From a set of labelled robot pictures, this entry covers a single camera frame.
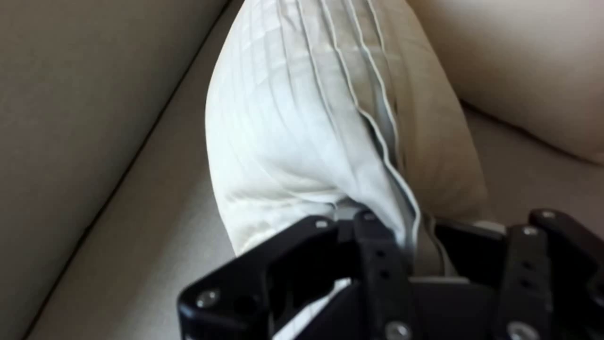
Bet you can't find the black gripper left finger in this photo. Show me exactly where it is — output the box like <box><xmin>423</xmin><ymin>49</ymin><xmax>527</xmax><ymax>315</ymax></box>
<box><xmin>354</xmin><ymin>210</ymin><xmax>408</xmax><ymax>283</ymax></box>

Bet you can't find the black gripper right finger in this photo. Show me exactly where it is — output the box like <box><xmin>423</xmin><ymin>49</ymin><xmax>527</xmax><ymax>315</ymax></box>
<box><xmin>437</xmin><ymin>219</ymin><xmax>506</xmax><ymax>278</ymax></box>

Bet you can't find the light grey fabric couch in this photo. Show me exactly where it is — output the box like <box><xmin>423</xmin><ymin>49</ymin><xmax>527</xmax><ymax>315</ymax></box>
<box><xmin>0</xmin><ymin>0</ymin><xmax>604</xmax><ymax>340</ymax></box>

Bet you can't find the cream pleated pillow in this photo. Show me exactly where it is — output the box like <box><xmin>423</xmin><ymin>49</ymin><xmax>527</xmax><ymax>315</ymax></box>
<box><xmin>410</xmin><ymin>0</ymin><xmax>604</xmax><ymax>164</ymax></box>
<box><xmin>204</xmin><ymin>0</ymin><xmax>506</xmax><ymax>340</ymax></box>

